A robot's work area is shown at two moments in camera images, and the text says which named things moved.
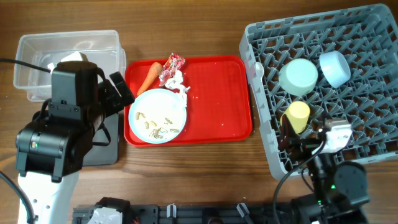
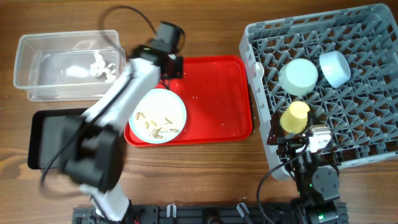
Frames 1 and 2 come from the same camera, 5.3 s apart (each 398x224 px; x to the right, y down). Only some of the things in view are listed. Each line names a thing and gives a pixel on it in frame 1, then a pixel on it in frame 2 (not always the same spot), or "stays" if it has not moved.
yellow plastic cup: x=298 y=112 stays
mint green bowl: x=298 y=76 stays
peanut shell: x=168 y=119 stays
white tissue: x=176 y=83 → x=99 y=68
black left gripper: x=116 y=103 → x=178 y=73
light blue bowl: x=334 y=68 stays
